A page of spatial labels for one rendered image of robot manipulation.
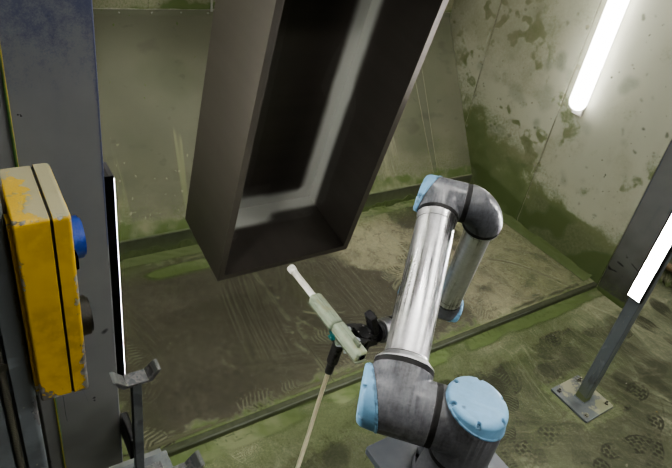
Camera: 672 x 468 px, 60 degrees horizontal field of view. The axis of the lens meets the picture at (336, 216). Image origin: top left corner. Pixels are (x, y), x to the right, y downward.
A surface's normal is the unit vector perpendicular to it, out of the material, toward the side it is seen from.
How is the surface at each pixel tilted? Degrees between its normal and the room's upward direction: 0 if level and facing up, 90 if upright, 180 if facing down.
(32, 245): 90
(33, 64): 90
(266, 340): 0
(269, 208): 12
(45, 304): 90
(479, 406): 5
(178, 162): 57
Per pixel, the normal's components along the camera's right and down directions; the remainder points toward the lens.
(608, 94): -0.83, 0.18
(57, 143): 0.53, 0.52
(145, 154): 0.52, -0.02
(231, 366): 0.15, -0.83
